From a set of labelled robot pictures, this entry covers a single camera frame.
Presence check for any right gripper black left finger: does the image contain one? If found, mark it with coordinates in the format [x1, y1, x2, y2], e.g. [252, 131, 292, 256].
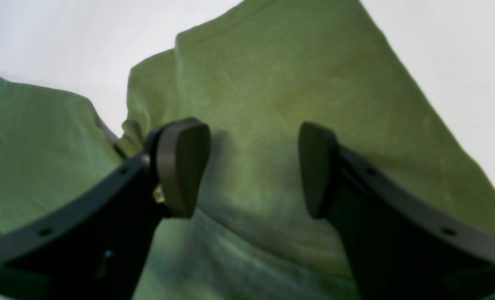
[0, 117, 211, 300]

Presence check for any olive green T-shirt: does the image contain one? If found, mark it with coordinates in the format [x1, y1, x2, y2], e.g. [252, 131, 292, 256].
[0, 0, 495, 300]

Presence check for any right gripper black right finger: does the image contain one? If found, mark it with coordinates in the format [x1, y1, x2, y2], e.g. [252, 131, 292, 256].
[298, 122, 495, 300]

